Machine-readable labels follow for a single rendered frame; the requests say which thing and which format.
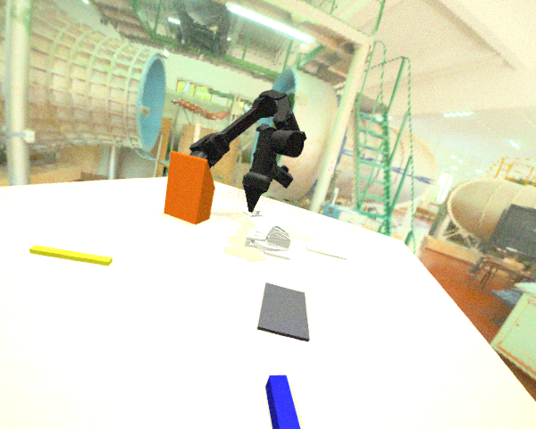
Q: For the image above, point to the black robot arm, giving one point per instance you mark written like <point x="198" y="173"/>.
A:
<point x="287" y="140"/>

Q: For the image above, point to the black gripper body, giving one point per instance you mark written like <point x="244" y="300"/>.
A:
<point x="258" y="175"/>

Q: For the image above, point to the yellow flat bar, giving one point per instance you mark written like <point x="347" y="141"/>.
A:
<point x="70" y="255"/>

